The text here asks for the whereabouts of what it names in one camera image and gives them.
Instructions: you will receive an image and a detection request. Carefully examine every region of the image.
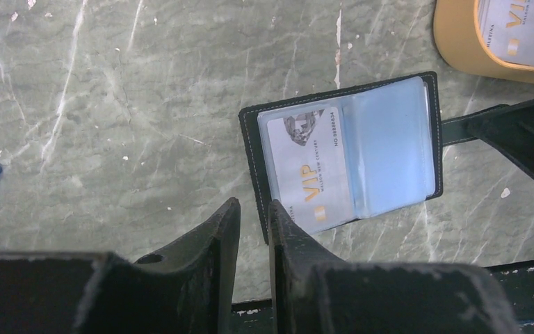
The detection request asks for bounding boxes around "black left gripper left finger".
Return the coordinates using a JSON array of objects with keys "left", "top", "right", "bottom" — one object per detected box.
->
[{"left": 0, "top": 198, "right": 241, "bottom": 333}]

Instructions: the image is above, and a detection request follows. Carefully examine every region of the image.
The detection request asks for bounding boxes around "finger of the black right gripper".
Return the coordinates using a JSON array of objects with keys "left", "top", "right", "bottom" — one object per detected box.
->
[{"left": 466, "top": 100, "right": 534, "bottom": 180}]

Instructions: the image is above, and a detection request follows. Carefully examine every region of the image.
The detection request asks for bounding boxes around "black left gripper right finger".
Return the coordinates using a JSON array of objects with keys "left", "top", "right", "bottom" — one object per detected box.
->
[{"left": 268, "top": 201, "right": 519, "bottom": 333}]

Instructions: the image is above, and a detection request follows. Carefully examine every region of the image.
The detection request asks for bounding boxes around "orange oval tray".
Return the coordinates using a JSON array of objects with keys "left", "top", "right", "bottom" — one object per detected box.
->
[{"left": 433, "top": 0, "right": 534, "bottom": 84}]

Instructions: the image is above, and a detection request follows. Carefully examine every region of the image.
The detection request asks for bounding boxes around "black leather card holder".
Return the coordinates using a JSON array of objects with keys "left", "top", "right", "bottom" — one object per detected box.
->
[{"left": 238, "top": 70, "right": 510, "bottom": 245}]

